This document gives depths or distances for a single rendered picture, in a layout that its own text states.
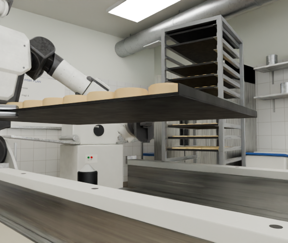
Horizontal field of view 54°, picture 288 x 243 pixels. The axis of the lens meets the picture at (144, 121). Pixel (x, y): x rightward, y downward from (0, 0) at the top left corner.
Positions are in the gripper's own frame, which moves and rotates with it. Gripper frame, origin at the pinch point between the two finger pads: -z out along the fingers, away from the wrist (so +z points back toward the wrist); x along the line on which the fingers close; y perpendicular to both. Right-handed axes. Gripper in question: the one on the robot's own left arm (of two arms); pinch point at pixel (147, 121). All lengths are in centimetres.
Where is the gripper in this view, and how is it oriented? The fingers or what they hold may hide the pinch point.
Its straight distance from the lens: 83.0
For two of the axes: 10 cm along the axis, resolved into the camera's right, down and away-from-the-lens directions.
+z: -1.9, 0.6, 9.8
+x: 0.0, -10.0, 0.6
